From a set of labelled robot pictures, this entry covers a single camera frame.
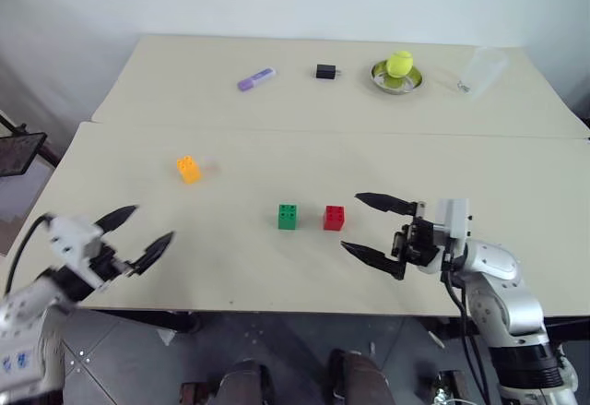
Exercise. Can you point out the red studded building block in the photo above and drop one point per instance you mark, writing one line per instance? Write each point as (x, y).
(333, 218)

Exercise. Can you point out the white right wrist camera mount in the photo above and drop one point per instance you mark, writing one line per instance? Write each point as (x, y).
(454, 218)

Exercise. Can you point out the dark rounded shape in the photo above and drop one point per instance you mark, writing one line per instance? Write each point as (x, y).
(244, 384)
(359, 379)

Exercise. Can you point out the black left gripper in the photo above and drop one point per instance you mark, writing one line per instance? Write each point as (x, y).
(109, 264)

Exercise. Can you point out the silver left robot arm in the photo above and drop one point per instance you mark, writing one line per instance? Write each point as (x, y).
(20, 331)

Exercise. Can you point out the yellow-green tennis ball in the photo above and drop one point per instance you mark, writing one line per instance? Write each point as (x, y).
(400, 63)

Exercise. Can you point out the stainless steel bowl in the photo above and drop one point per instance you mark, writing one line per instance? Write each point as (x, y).
(397, 81)

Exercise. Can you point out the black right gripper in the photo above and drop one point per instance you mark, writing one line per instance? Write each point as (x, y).
(419, 241)

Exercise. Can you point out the clear plastic cup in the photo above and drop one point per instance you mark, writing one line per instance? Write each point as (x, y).
(481, 73)

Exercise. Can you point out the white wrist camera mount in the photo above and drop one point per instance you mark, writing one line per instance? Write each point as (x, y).
(454, 218)
(74, 239)

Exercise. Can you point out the yellow studded building block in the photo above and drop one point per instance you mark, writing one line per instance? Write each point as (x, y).
(189, 170)

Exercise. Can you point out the green studded building block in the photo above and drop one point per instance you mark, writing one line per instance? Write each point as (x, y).
(288, 217)

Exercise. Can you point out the black tablet screen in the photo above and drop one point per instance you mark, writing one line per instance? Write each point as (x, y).
(18, 153)

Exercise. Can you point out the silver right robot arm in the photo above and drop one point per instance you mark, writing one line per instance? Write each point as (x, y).
(516, 308)

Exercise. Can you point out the black table frame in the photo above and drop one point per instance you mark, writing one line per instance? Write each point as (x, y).
(322, 319)

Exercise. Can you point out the purple highlighter pen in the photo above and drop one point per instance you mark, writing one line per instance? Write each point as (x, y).
(256, 79)

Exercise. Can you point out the black power adapter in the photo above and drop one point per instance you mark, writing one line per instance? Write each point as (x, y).
(326, 72)

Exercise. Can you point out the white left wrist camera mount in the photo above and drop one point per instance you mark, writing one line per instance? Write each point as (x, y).
(74, 239)

